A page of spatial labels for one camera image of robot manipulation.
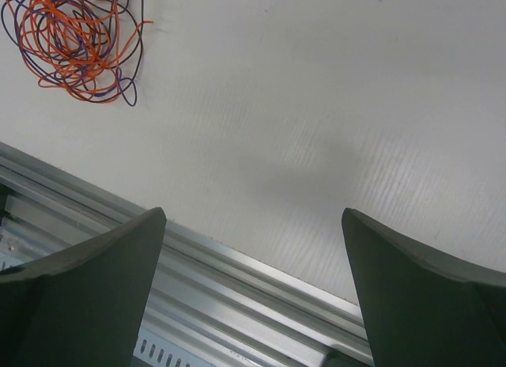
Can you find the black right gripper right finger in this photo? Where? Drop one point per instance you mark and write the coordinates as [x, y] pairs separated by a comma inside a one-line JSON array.
[[422, 306]]

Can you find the aluminium frame rail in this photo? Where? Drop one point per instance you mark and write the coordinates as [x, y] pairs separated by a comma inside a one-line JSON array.
[[222, 306]]

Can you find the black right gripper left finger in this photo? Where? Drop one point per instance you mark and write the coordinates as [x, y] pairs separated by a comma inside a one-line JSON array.
[[82, 306]]

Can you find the white slotted cable duct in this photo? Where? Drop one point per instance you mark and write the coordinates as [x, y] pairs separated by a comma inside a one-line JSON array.
[[152, 351]]

